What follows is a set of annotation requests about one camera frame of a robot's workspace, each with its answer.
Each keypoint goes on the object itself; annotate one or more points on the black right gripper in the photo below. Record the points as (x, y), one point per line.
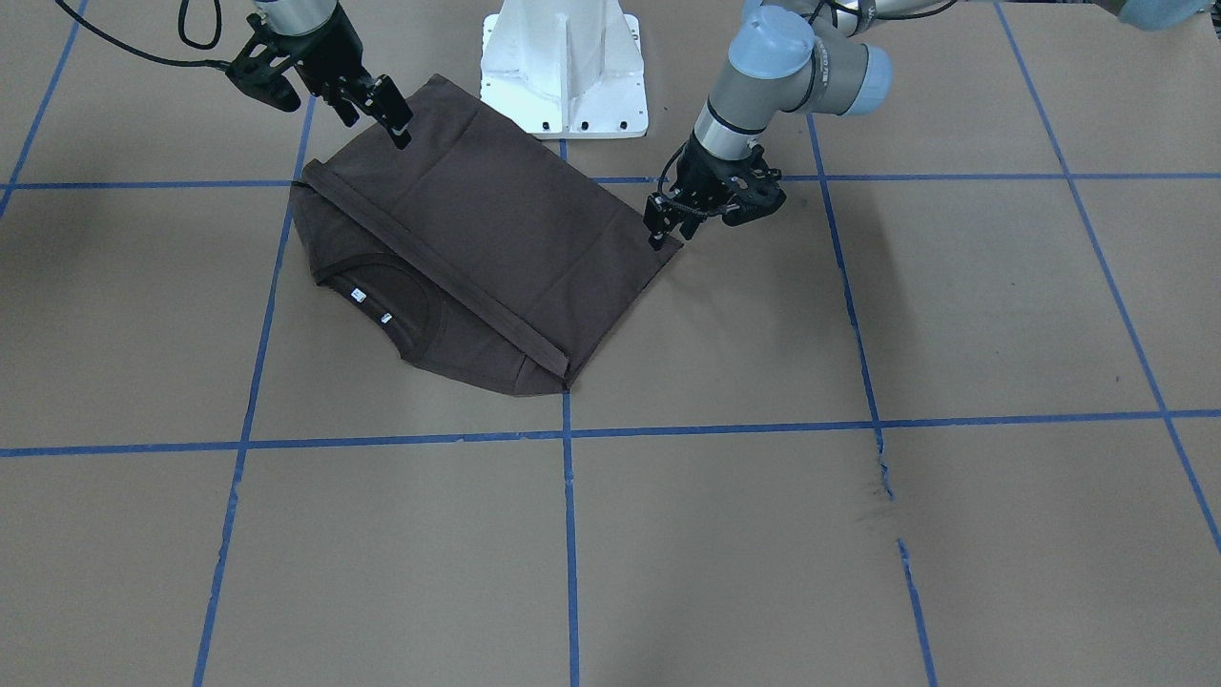
(324, 59)

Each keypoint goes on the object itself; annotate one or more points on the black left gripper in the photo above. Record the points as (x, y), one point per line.
(699, 177)

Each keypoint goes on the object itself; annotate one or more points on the dark brown t-shirt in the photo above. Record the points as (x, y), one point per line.
(482, 255)

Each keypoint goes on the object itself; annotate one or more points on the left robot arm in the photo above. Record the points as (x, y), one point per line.
(792, 57)

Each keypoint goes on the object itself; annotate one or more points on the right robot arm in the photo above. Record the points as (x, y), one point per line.
(297, 18)

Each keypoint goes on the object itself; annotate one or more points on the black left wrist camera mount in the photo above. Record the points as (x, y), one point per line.
(753, 186)

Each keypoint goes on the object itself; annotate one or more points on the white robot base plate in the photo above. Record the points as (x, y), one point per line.
(566, 69)

